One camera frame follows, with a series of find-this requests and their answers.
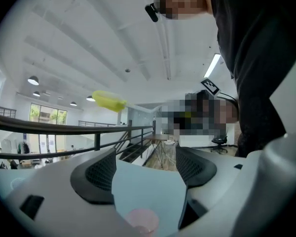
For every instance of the person's black shirt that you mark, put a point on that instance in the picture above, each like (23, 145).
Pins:
(256, 58)

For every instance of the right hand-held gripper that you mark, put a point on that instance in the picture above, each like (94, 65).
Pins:
(210, 87)

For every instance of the white ceiling strip light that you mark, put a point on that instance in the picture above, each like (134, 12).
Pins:
(212, 65)

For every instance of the grey pendant lamp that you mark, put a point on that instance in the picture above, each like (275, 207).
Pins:
(33, 81)
(90, 98)
(36, 94)
(73, 104)

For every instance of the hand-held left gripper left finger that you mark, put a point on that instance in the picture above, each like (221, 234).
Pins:
(64, 206)

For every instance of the wooden table with metal legs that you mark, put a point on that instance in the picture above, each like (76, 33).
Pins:
(158, 137)

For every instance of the black metal railing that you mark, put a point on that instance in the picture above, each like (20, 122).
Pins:
(51, 128)

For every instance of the black office chair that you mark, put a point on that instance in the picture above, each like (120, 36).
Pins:
(219, 142)

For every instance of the yellow sponge brush white handle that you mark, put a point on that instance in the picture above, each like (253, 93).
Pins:
(108, 102)

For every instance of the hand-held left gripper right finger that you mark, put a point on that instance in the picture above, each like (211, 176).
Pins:
(224, 181)

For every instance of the black head-worn camera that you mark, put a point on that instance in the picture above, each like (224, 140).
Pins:
(152, 12)

